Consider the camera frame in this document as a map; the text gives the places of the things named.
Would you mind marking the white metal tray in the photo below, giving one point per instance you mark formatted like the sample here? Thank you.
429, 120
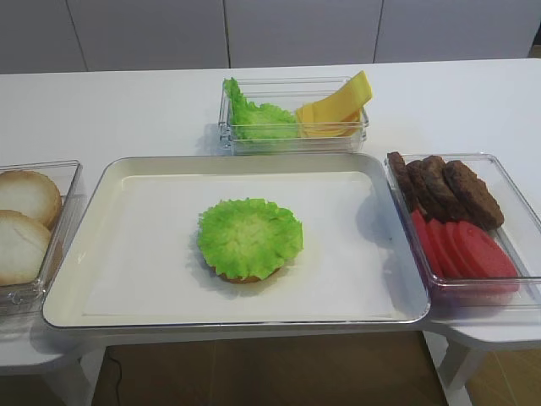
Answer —
134, 260

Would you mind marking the left brown meat patty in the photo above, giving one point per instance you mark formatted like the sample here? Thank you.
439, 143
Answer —
398, 167

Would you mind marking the red tomato slice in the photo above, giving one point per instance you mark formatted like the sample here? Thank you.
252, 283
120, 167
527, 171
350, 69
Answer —
449, 267
462, 261
420, 226
482, 257

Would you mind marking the flat yellow cheese stack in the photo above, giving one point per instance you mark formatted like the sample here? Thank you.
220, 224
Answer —
344, 128

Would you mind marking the middle brown meat patty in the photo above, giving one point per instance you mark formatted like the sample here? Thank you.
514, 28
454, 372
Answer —
433, 192

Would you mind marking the clear lettuce cheese container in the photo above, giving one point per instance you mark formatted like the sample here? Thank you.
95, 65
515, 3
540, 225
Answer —
288, 94

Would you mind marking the bun slice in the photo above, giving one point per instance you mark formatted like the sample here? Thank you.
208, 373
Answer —
32, 194
24, 243

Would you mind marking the right brown meat patty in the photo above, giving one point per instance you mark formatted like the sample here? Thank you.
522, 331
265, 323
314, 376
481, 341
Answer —
473, 193

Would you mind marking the front right bun slice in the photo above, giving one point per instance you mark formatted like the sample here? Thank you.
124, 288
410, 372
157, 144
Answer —
24, 243

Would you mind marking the leftmost red tomato slice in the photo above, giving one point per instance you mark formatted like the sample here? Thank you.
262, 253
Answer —
420, 226

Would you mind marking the brown meat patty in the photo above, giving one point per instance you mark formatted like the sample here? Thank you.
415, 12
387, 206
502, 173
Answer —
398, 167
433, 192
473, 193

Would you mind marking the clear left bun container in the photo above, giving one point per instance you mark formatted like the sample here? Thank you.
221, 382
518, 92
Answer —
27, 297

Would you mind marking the upright yellow cheese slice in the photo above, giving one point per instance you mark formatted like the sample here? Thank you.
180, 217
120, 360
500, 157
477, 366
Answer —
341, 104

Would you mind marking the green lettuce leaf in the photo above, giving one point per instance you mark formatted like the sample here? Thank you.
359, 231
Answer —
246, 241

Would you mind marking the back bun slice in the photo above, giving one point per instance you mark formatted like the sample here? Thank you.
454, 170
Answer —
32, 194

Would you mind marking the white table leg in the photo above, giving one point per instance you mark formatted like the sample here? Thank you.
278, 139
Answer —
455, 364

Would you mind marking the clear patty tomato container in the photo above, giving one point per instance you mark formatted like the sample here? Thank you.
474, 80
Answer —
518, 236

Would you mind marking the green lettuce stack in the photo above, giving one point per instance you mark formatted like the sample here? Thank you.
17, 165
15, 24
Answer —
258, 122

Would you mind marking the front red tomato slice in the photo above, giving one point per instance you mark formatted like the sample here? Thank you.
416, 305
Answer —
482, 257

